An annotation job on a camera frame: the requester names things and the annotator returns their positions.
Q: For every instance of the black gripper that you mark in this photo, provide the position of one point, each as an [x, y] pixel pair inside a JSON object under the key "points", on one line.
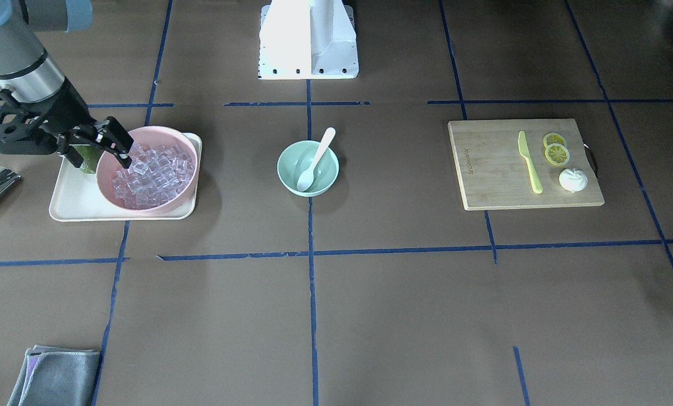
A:
{"points": [[67, 109]]}

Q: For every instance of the clear ice cubes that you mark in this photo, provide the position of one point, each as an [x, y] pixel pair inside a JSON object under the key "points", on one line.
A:
{"points": [[155, 177]]}

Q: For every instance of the white plastic spoon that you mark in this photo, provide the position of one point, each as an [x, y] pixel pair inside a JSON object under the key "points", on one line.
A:
{"points": [[306, 178]]}

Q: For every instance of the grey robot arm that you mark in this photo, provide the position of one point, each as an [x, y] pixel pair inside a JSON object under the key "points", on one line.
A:
{"points": [[26, 67]]}

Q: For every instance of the pink bowl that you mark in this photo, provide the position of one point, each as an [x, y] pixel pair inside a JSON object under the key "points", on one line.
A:
{"points": [[151, 136]]}

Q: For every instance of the mint green bowl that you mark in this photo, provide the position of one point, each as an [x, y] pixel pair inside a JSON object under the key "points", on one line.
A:
{"points": [[297, 158]]}

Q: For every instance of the green lime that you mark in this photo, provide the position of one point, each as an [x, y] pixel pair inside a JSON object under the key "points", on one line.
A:
{"points": [[90, 157]]}

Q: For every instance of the cream plastic tray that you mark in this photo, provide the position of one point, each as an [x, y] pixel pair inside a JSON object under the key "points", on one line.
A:
{"points": [[76, 197]]}

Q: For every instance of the folded grey cloth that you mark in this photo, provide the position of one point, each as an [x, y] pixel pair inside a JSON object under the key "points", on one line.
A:
{"points": [[56, 376]]}

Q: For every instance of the bamboo cutting board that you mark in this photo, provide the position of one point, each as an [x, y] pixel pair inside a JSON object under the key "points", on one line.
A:
{"points": [[493, 176]]}

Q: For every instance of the yellow plastic knife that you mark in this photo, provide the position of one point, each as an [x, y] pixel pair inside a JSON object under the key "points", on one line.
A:
{"points": [[535, 182]]}

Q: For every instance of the lemon slice upper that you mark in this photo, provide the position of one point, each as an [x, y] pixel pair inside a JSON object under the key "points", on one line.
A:
{"points": [[554, 138]]}

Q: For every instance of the lemon slice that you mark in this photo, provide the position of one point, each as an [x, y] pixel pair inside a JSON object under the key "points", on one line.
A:
{"points": [[557, 154], [554, 138]]}

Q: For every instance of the lemon slice lower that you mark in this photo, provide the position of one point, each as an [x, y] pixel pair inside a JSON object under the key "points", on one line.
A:
{"points": [[557, 154]]}

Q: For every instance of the white steamed bun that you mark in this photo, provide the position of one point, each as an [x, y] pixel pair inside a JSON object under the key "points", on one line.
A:
{"points": [[573, 180]]}

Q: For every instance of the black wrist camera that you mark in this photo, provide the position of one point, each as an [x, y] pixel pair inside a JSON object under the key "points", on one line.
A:
{"points": [[20, 127]]}

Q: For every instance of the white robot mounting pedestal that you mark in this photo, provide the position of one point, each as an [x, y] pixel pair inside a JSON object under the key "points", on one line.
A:
{"points": [[307, 40]]}

